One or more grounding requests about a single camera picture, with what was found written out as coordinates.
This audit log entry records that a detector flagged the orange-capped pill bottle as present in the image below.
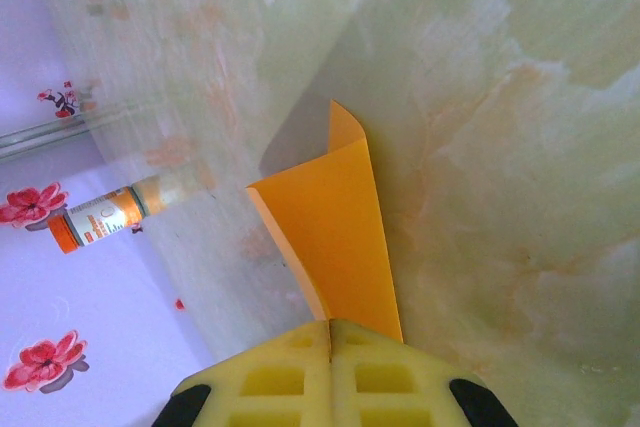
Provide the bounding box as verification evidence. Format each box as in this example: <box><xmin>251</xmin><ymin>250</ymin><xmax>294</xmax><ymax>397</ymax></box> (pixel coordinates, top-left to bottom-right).
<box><xmin>48</xmin><ymin>174</ymin><xmax>196</xmax><ymax>256</ymax></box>

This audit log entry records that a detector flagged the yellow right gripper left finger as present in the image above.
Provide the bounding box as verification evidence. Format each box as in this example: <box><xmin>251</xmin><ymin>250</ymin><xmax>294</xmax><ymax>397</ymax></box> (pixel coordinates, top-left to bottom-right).
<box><xmin>154</xmin><ymin>319</ymin><xmax>334</xmax><ymax>427</ymax></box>

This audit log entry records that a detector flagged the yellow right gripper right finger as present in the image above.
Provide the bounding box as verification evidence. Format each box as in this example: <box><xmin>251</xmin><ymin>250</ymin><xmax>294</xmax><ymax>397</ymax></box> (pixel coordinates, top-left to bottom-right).
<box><xmin>331</xmin><ymin>318</ymin><xmax>521</xmax><ymax>427</ymax></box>

